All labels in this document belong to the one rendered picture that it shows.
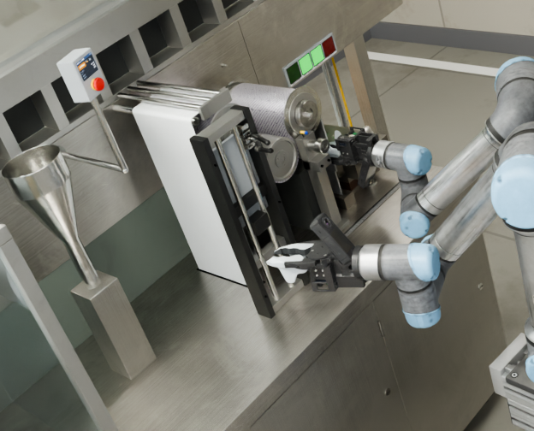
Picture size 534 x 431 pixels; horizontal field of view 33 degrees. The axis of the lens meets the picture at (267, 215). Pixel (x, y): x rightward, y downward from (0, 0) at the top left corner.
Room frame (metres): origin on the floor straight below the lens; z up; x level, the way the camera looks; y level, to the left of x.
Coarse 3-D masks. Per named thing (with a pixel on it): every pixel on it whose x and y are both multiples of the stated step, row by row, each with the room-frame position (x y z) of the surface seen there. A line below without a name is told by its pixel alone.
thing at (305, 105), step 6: (300, 102) 2.21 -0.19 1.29; (306, 102) 2.21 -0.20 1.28; (312, 102) 2.22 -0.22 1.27; (300, 108) 2.19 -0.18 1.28; (306, 108) 2.20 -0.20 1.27; (312, 108) 2.22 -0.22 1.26; (294, 114) 2.20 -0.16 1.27; (300, 114) 2.19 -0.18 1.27; (312, 114) 2.21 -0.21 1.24; (300, 120) 2.18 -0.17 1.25; (306, 120) 2.20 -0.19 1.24; (312, 120) 2.21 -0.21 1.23; (300, 126) 2.20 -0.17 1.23; (306, 126) 2.19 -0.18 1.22
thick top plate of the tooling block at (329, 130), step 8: (328, 128) 2.52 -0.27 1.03; (336, 128) 2.50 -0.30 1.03; (344, 128) 2.48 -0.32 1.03; (328, 136) 2.47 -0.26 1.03; (384, 136) 2.34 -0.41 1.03; (344, 168) 2.29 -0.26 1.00; (352, 168) 2.27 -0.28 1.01; (360, 168) 2.27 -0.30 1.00; (344, 176) 2.30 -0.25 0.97; (352, 176) 2.28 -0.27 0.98
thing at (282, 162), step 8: (264, 136) 2.20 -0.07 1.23; (272, 136) 2.19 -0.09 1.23; (280, 136) 2.19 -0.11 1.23; (264, 144) 2.16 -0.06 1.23; (272, 144) 2.14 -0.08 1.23; (280, 144) 2.17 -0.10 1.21; (288, 144) 2.18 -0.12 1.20; (264, 152) 2.14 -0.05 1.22; (280, 152) 2.15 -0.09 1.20; (288, 152) 2.18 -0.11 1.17; (296, 152) 2.18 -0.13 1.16; (272, 160) 2.14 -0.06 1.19; (280, 160) 2.15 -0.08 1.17; (288, 160) 2.17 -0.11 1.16; (296, 160) 2.18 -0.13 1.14; (272, 168) 2.13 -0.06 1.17; (280, 168) 2.15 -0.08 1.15; (288, 168) 2.17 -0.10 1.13; (280, 176) 2.14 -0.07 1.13; (288, 176) 2.15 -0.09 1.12
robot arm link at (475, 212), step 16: (528, 128) 1.39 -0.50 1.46; (496, 160) 1.45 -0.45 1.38; (480, 192) 1.47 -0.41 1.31; (464, 208) 1.50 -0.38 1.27; (480, 208) 1.47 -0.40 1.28; (448, 224) 1.52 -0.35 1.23; (464, 224) 1.49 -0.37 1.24; (480, 224) 1.47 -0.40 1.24; (432, 240) 1.55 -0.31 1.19; (448, 240) 1.51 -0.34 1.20; (464, 240) 1.50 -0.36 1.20; (448, 256) 1.52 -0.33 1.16
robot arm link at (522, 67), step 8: (520, 56) 1.98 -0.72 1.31; (504, 64) 1.98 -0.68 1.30; (512, 64) 1.95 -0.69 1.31; (520, 64) 1.94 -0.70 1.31; (528, 64) 1.94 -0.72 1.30; (504, 72) 1.95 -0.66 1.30; (512, 72) 1.92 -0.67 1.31; (520, 72) 1.90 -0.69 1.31; (528, 72) 1.90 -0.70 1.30; (496, 80) 1.96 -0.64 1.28; (504, 80) 1.91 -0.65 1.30; (512, 80) 1.88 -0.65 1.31; (496, 88) 1.93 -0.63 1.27; (496, 96) 1.92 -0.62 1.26
